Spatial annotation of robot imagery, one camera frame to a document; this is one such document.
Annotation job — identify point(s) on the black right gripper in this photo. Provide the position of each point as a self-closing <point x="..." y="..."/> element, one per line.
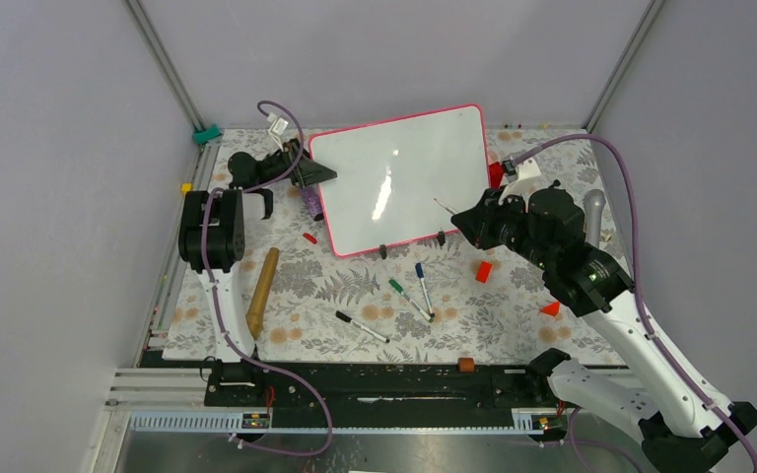
<point x="477" y="223"/>

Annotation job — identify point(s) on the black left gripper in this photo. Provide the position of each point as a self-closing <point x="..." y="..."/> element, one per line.
<point x="310" y="171"/>

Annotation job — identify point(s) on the pink framed whiteboard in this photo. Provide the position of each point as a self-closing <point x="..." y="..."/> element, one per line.
<point x="390" y="171"/>

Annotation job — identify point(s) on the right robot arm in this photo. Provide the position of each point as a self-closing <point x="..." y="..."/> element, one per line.
<point x="681" y="422"/>

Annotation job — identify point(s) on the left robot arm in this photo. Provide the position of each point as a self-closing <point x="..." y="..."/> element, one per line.
<point x="211" y="237"/>

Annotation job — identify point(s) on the purple glitter microphone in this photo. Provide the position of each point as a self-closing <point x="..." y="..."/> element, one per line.
<point x="312" y="202"/>

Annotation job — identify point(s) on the small orange red block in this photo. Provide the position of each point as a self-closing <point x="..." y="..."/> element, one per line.
<point x="483" y="272"/>

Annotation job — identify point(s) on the red rectangular block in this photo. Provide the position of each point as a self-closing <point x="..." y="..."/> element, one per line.
<point x="495" y="175"/>

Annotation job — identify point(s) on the blue capped marker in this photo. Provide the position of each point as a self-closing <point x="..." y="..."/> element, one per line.
<point x="421" y="278"/>

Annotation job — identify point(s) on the red triangular block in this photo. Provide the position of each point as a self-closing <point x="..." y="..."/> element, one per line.
<point x="552" y="309"/>

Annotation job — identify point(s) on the silver microphone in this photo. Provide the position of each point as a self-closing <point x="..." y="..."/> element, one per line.
<point x="594" y="203"/>

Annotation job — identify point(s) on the green capped marker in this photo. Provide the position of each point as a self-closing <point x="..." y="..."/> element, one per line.
<point x="401" y="292"/>

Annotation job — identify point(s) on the teal corner clamp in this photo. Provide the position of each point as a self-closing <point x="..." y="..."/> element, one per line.
<point x="204" y="136"/>

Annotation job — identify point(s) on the brown small cube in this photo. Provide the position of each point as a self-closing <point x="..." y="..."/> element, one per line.
<point x="466" y="365"/>

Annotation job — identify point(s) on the black capped marker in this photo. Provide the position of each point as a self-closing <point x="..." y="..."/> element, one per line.
<point x="351" y="321"/>

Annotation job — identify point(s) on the wooden rolling pin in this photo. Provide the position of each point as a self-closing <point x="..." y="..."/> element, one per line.
<point x="254" y="316"/>

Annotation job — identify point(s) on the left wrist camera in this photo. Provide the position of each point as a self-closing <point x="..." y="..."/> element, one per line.
<point x="277" y="128"/>

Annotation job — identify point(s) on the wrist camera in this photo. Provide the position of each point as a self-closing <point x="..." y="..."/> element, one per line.
<point x="519" y="180"/>
<point x="277" y="128"/>

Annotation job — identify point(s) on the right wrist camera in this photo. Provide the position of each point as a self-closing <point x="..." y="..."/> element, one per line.
<point x="519" y="180"/>

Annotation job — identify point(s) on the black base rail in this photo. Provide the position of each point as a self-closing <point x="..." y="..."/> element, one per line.
<point x="381" y="396"/>

